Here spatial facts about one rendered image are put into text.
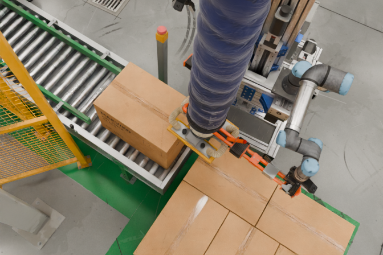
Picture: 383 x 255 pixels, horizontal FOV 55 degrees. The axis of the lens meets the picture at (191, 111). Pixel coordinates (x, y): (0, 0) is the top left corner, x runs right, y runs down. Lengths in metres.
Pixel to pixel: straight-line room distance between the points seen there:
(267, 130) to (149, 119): 1.25
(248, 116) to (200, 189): 0.93
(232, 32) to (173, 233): 1.73
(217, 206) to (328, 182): 1.23
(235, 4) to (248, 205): 1.85
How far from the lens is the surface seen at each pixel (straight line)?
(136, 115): 2.45
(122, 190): 3.28
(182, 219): 2.67
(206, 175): 2.74
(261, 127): 3.31
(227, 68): 1.42
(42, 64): 3.26
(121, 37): 3.94
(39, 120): 2.49
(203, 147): 2.19
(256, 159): 2.11
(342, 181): 3.62
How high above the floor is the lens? 3.18
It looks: 65 degrees down
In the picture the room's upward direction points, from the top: 8 degrees clockwise
